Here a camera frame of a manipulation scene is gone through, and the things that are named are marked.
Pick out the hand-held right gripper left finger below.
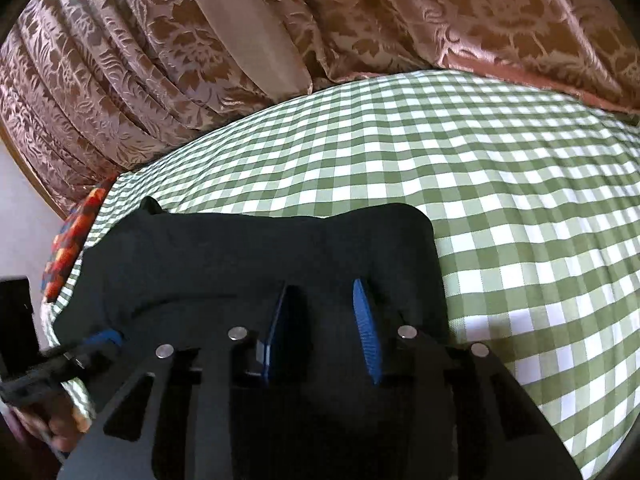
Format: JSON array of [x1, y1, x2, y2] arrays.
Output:
[[57, 284, 312, 480]]

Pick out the person's left hand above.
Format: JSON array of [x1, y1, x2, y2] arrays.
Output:
[[22, 394, 97, 462]]

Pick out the black pants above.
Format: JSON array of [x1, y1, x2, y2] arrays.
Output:
[[52, 196, 458, 480]]

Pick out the green checked bedsheet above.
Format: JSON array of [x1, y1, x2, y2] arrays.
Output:
[[42, 69, 640, 480]]

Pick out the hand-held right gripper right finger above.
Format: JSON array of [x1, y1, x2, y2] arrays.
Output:
[[352, 278, 584, 480]]

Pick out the plain beige curtain strip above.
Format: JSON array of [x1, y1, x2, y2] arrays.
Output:
[[170, 0, 314, 97]]

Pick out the black rectangular object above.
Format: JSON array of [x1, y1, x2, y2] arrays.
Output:
[[0, 276, 42, 384]]

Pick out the red blue checked cloth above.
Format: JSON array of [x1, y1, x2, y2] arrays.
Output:
[[42, 175, 119, 307]]

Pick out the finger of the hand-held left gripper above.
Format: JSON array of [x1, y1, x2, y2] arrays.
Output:
[[40, 329, 124, 360], [59, 351, 108, 374]]

